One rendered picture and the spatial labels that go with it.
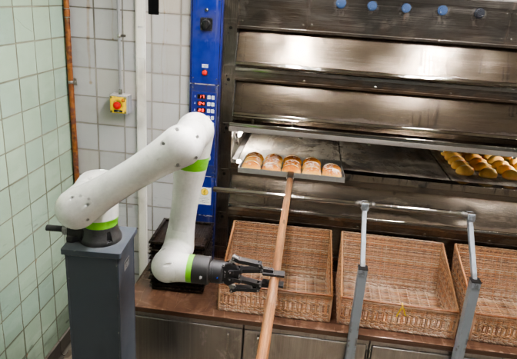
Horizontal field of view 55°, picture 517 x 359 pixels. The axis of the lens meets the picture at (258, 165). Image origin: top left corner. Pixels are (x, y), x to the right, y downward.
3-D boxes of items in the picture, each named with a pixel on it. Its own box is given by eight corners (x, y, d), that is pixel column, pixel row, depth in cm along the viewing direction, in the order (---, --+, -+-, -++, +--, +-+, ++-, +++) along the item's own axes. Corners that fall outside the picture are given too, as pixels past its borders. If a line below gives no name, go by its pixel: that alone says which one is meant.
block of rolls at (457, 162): (432, 145, 332) (434, 137, 331) (507, 152, 328) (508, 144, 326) (456, 176, 275) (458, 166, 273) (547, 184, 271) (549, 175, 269)
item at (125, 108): (114, 110, 271) (114, 92, 268) (132, 112, 270) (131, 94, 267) (108, 113, 264) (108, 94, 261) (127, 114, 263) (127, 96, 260)
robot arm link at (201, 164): (173, 113, 153) (212, 121, 153) (184, 104, 165) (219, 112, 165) (166, 168, 159) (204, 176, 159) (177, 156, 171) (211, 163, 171)
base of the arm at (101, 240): (39, 243, 171) (38, 227, 169) (58, 224, 185) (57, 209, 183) (115, 249, 170) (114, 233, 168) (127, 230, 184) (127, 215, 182)
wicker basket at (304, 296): (230, 261, 290) (232, 218, 281) (328, 272, 286) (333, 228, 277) (215, 310, 244) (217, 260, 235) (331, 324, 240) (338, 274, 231)
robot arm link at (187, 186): (168, 167, 160) (202, 174, 159) (178, 157, 171) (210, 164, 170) (156, 265, 172) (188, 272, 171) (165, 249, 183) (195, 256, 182)
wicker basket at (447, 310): (334, 272, 285) (339, 229, 276) (435, 285, 279) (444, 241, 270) (335, 324, 240) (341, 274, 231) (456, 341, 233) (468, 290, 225)
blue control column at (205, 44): (234, 214, 492) (246, -18, 423) (250, 215, 490) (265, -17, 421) (184, 339, 310) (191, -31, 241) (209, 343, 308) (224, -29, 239)
